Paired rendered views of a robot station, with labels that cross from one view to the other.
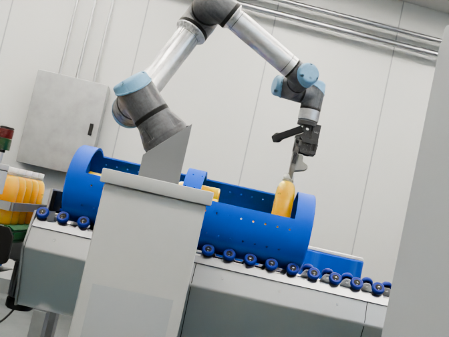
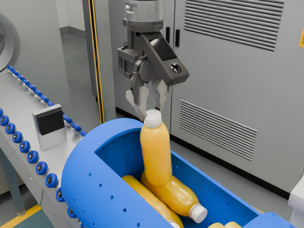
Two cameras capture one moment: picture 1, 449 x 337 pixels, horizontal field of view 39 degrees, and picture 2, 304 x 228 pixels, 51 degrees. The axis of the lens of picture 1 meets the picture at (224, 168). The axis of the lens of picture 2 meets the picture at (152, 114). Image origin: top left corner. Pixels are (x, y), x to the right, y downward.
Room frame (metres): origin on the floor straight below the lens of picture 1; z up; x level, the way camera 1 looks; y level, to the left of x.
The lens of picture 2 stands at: (2.69, 0.21, 1.64)
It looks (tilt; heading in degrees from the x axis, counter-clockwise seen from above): 31 degrees down; 228
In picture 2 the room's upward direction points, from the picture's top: straight up
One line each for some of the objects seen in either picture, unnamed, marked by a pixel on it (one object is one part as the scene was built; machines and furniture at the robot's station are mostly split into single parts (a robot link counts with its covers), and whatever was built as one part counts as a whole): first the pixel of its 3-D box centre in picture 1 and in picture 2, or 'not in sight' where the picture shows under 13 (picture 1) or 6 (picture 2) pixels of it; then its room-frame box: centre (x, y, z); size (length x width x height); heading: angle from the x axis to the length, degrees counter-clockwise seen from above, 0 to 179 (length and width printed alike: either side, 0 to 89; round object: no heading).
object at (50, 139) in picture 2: not in sight; (51, 128); (2.32, -0.75, 1.00); 0.10 x 0.04 x 0.15; 177
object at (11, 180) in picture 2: not in sight; (10, 177); (2.36, -1.45, 0.31); 0.06 x 0.06 x 0.63; 87
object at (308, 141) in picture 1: (305, 138); (143, 49); (2.29, -0.26, 1.42); 0.09 x 0.08 x 0.12; 87
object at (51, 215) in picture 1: (53, 206); not in sight; (2.38, 0.58, 0.99); 0.10 x 0.02 x 0.12; 177
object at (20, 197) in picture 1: (13, 198); not in sight; (2.29, 0.71, 0.99); 0.07 x 0.07 x 0.19
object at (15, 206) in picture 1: (31, 207); not in sight; (2.39, 0.66, 0.96); 0.40 x 0.01 x 0.03; 177
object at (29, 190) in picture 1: (20, 198); not in sight; (2.37, 0.71, 0.99); 0.07 x 0.07 x 0.19
